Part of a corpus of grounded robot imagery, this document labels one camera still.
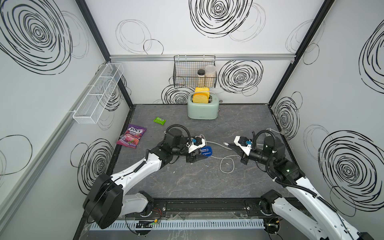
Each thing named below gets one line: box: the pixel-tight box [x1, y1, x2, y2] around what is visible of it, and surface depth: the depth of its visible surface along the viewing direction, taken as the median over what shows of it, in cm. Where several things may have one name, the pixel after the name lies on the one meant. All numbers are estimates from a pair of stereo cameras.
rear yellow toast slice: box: [194, 87, 210, 98], surface depth 104 cm
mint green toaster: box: [187, 94, 220, 120], surface depth 106 cm
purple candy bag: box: [116, 124, 147, 149], surface depth 100 cm
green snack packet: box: [153, 116, 167, 126], surface depth 111 cm
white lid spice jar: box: [204, 64, 217, 88], surface depth 86 cm
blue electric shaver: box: [200, 145, 213, 157], surface depth 73 cm
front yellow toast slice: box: [193, 93, 209, 104], surface depth 100 cm
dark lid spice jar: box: [197, 69, 206, 88], surface depth 87 cm
